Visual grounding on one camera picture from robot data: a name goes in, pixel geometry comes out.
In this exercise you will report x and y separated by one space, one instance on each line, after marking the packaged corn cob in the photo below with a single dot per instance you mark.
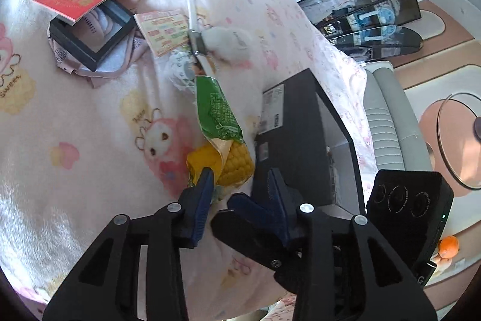
218 110

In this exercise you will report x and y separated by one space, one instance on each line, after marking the black cardboard box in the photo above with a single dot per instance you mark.
300 133

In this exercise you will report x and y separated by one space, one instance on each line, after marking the orange toy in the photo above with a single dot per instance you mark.
449 245

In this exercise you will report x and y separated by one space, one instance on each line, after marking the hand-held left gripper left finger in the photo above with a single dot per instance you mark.
203 193

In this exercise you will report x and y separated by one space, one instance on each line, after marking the lilac patterned cloth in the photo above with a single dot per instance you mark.
116 63

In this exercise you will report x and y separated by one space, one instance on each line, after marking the dark glass cabinet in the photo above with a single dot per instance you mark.
368 16

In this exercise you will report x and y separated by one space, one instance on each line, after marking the black display frame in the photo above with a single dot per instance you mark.
62 37

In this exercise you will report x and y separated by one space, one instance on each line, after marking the pink cartoon printed blanket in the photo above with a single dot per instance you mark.
75 118

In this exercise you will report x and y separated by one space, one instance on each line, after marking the yellow printed card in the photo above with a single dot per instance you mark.
163 29

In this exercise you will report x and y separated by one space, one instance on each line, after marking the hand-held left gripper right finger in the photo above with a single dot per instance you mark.
280 193

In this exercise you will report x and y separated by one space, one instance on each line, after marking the grey ribbed sofa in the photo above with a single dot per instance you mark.
387 118

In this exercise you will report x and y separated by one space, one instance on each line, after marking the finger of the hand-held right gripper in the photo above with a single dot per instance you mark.
244 227

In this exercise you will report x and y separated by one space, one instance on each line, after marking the round glass table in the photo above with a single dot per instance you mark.
428 125

